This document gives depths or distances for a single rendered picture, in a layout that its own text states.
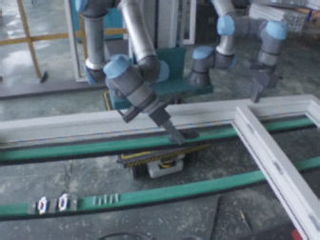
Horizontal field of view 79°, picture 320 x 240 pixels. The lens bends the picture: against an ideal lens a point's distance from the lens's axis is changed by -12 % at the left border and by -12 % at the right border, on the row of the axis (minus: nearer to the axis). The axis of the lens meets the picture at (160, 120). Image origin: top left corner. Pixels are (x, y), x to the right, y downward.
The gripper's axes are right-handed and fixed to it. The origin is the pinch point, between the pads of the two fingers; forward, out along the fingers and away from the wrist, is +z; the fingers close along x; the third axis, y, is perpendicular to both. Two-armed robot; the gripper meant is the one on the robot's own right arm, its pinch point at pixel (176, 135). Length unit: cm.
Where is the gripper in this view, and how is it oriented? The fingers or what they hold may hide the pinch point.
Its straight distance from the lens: 72.4
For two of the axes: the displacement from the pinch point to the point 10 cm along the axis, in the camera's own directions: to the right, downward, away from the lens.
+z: 6.3, 7.1, 3.0
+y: 7.5, -6.6, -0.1
